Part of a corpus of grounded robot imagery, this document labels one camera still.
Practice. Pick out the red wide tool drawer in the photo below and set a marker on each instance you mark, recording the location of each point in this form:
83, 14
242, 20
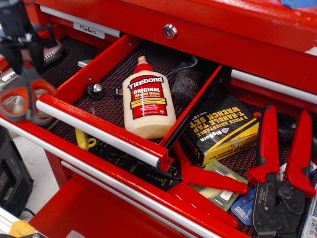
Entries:
99, 194

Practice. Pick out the red small upper drawer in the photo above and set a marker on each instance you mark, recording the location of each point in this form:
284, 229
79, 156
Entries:
92, 100

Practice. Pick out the Titebond wood glue bottle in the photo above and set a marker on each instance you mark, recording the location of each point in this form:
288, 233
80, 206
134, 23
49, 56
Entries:
147, 102

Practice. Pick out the red tool chest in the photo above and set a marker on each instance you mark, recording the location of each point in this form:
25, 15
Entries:
231, 24

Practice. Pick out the white Markers label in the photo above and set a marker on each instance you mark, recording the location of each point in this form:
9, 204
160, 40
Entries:
89, 30

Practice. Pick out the silver ridged utility tool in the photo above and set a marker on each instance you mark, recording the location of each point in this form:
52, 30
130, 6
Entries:
50, 55

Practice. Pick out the red handled wire stripper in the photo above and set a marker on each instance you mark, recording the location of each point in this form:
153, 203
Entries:
181, 170

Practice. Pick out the yellow handled tool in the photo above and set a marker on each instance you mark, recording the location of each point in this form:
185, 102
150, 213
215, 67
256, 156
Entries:
83, 141

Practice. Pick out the silver drawer lock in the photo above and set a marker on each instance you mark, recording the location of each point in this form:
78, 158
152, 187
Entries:
170, 31

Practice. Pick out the black steel wool roll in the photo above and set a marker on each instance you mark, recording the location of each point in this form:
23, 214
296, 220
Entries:
186, 85

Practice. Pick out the black equipment box on floor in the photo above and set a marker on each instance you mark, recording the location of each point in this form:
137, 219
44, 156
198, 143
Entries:
15, 181

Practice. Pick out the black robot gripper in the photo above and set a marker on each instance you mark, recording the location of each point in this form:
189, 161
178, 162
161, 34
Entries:
17, 32

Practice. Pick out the black knob with silver screw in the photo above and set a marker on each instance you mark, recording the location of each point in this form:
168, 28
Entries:
95, 91

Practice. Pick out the small green white box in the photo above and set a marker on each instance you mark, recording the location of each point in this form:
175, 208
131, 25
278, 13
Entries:
83, 63

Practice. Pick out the black yellow tap wrench box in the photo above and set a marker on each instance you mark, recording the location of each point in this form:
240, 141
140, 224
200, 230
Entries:
222, 126

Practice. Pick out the blue drill bit package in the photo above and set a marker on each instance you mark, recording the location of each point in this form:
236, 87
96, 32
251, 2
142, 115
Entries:
243, 207

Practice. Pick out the clear case under pliers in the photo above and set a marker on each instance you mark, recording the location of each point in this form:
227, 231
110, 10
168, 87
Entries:
222, 198

